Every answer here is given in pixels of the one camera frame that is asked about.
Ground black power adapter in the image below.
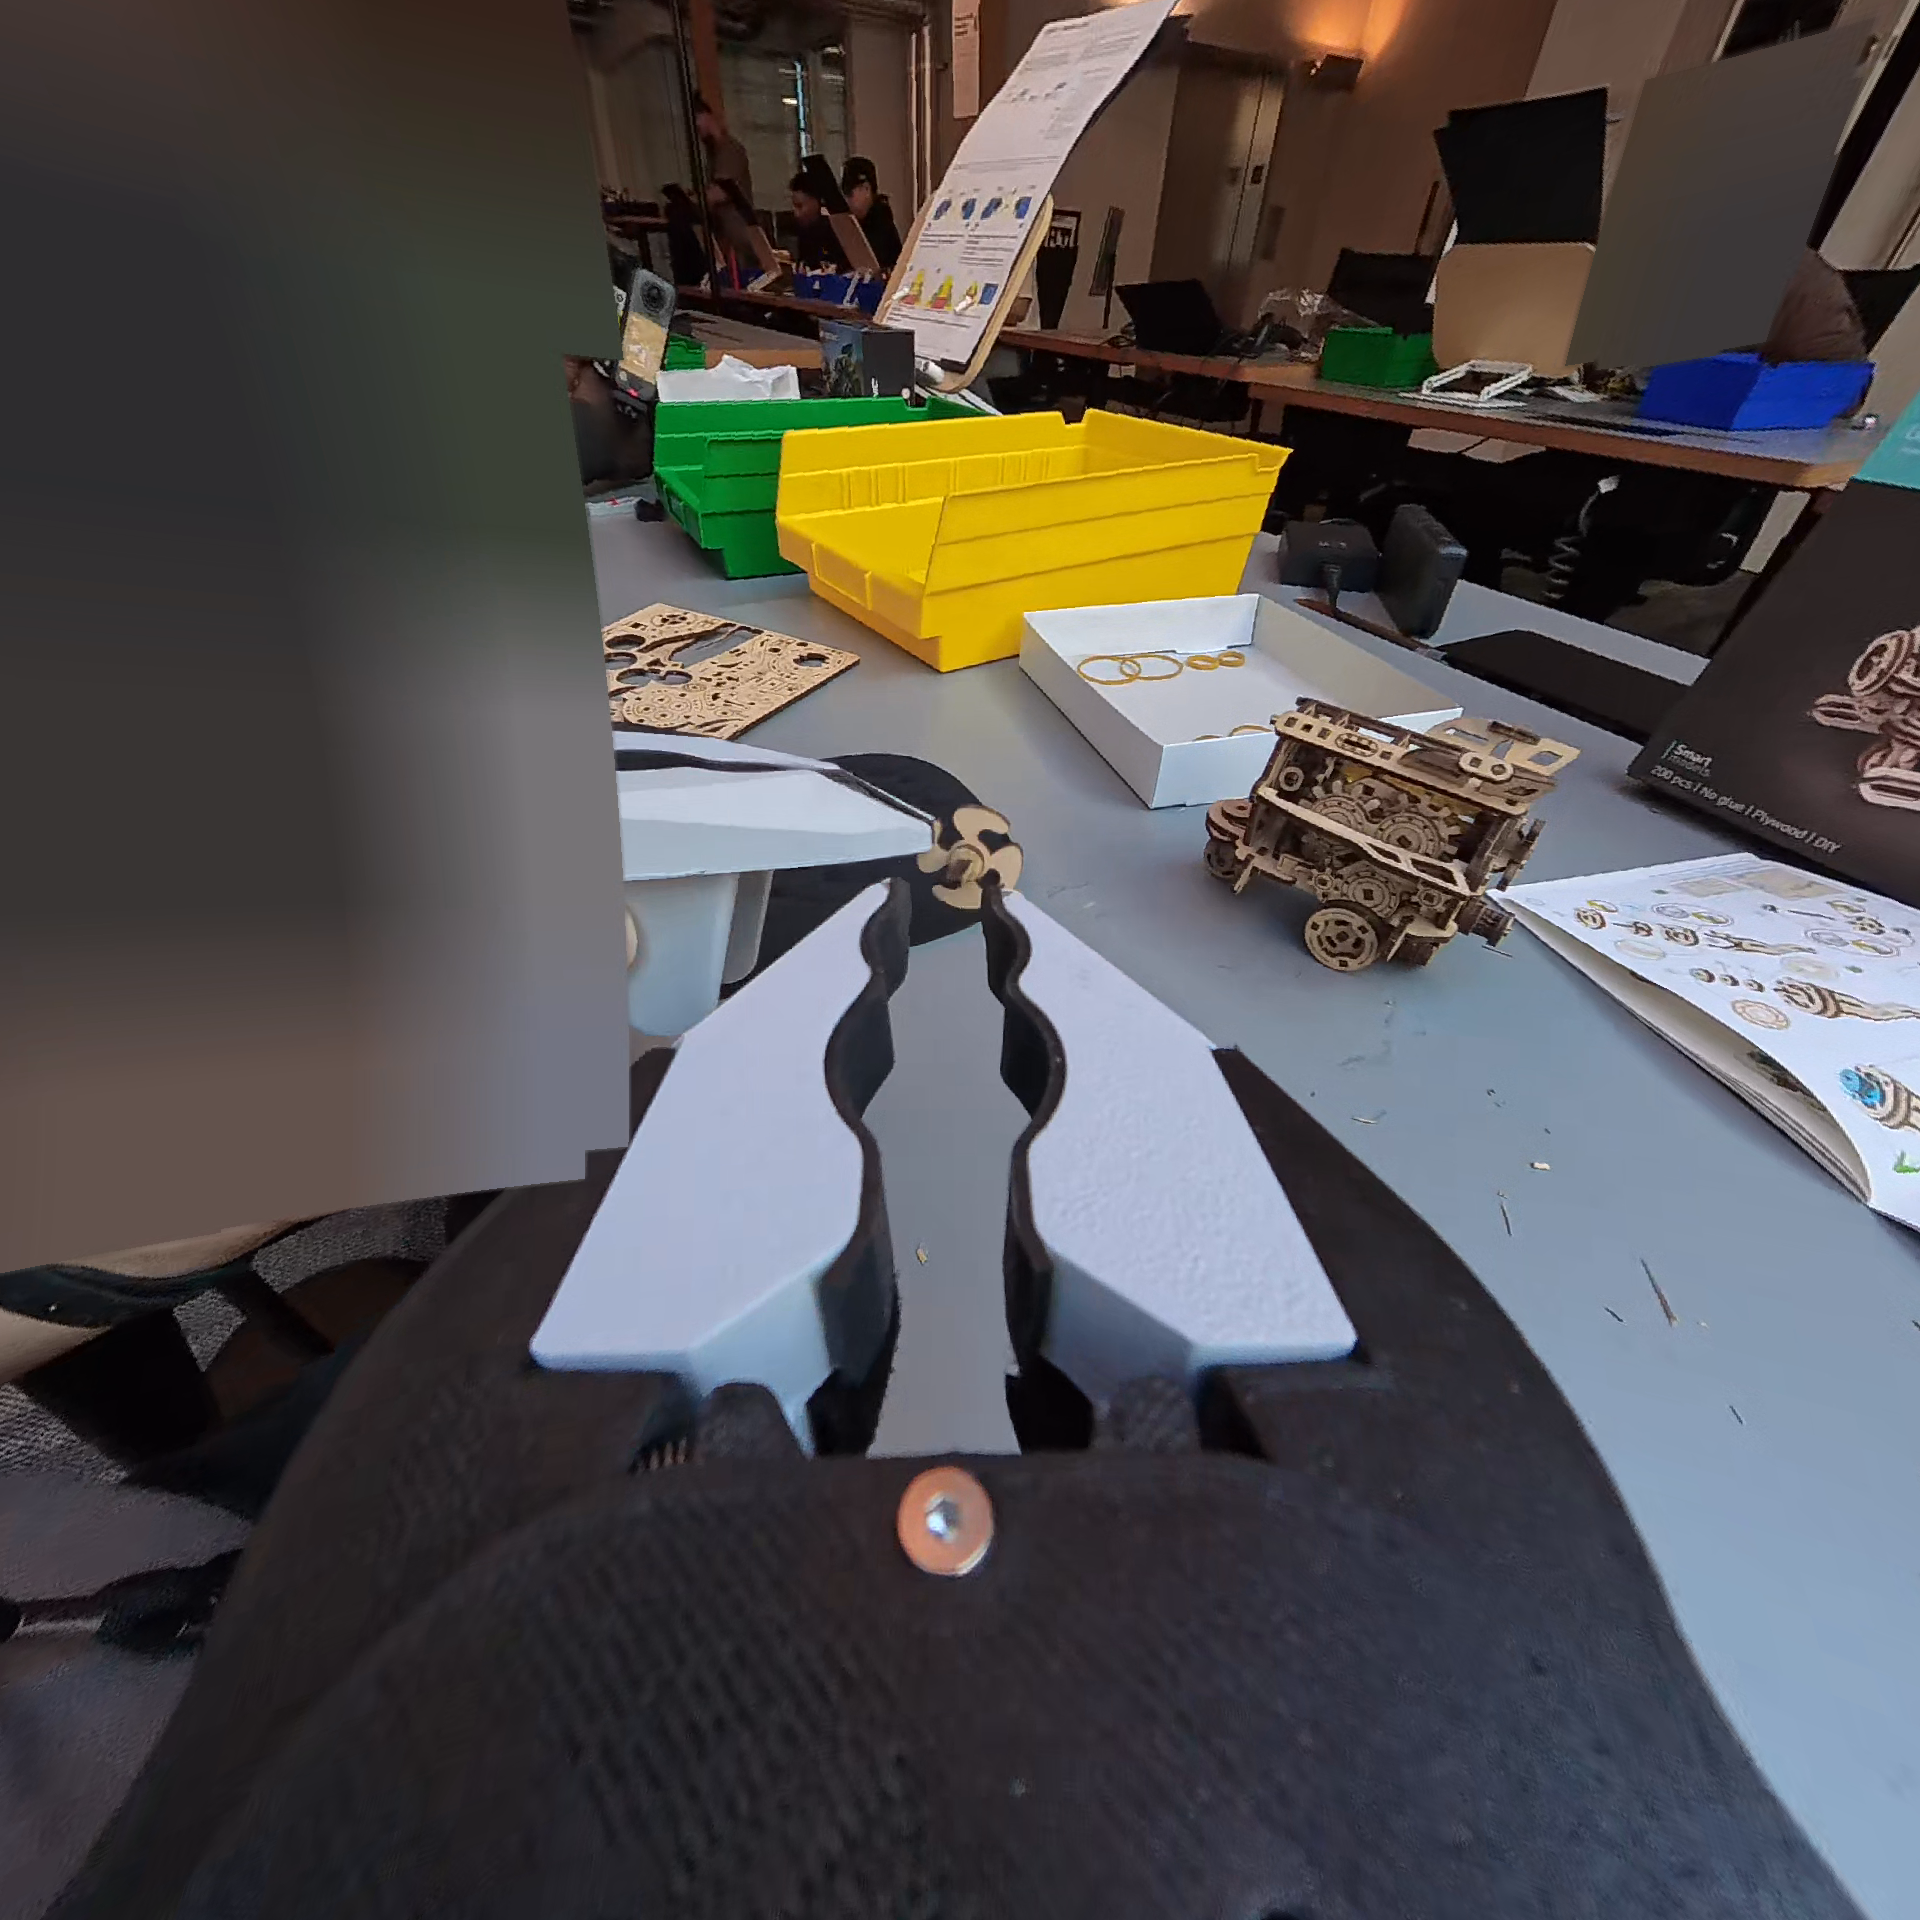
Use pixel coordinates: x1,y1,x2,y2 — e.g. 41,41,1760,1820
1377,506,1469,637
1277,514,1377,595

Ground instruction booklet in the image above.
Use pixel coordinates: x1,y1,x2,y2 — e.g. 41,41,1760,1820
1501,850,1920,1231

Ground black product box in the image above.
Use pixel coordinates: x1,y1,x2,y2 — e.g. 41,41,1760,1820
1629,480,1920,898

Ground small black picture box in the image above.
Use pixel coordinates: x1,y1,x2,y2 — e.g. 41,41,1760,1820
819,313,918,398

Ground white cardboard tray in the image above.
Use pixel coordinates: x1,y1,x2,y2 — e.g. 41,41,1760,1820
1020,592,1467,817

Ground printed instruction sheet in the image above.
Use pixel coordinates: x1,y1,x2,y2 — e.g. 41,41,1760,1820
872,0,1180,371

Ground open cardboard box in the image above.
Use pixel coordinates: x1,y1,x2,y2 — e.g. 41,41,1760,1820
1431,86,1614,379

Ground black laptop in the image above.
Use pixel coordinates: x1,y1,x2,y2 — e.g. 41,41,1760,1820
1114,282,1247,358

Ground green plastic bin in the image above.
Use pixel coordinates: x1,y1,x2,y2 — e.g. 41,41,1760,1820
1317,331,1438,391
652,397,982,514
681,480,812,585

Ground blue plastic bin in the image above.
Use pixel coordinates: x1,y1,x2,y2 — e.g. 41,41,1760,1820
1637,348,1879,436

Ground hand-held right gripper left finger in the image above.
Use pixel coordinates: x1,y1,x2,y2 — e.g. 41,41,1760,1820
526,872,909,1456

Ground laser-cut wooden parts sheet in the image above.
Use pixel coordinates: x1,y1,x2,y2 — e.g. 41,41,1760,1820
603,599,864,742

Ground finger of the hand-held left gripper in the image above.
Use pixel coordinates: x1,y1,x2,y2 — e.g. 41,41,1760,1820
612,766,943,1040
612,742,848,781

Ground black flat pad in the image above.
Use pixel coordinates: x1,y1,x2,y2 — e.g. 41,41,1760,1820
1438,623,1715,742

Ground wooden model vehicle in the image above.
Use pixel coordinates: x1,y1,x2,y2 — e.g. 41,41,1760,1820
1203,699,1582,972

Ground small wooden model part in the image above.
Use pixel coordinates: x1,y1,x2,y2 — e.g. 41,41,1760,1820
918,810,1026,911

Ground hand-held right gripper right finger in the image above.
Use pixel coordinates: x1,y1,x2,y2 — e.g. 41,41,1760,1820
982,886,1361,1454

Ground brown wooden stick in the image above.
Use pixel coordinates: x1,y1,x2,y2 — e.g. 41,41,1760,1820
1296,595,1438,654

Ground black textured pad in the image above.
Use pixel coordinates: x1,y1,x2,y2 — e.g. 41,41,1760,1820
738,754,1042,986

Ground long wooden table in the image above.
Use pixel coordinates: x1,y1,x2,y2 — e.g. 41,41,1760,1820
989,322,1879,483

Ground yellow plastic bin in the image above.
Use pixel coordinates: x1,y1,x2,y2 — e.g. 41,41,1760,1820
775,408,1296,592
807,511,1261,672

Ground wooden clipboard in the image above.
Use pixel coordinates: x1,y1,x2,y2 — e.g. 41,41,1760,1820
872,193,1057,397

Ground yellow rubber bands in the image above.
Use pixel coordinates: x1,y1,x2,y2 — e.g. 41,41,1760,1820
1076,641,1277,742

